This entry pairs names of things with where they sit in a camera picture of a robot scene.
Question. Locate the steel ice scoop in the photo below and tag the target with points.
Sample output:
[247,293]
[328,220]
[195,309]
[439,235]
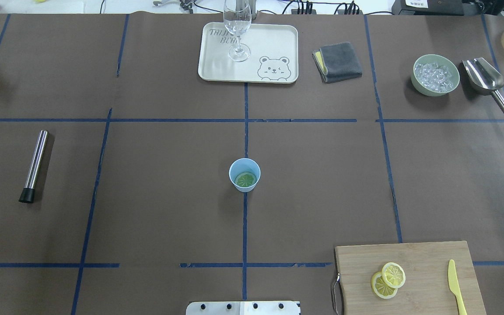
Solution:
[485,79]

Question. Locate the grey folded cloth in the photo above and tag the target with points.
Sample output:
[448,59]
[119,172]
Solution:
[337,62]

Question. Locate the clear wine glass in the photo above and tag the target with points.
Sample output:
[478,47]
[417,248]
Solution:
[237,20]

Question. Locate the yellow plastic knife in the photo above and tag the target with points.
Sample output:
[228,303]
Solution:
[453,284]

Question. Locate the lemon slice on board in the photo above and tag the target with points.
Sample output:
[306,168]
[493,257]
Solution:
[393,275]

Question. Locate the beige bear tray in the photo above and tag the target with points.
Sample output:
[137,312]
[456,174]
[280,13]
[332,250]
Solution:
[273,58]

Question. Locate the steel muddler black tip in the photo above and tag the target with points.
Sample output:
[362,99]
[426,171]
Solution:
[28,191]

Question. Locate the green bowl of ice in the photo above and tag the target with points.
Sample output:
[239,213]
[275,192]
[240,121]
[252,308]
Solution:
[433,75]

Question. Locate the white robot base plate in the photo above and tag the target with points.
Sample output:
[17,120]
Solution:
[243,308]

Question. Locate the blue plastic cup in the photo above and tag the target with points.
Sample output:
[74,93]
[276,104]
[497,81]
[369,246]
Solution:
[244,165]

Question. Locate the bamboo cutting board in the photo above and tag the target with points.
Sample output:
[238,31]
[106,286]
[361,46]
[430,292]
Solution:
[426,291]

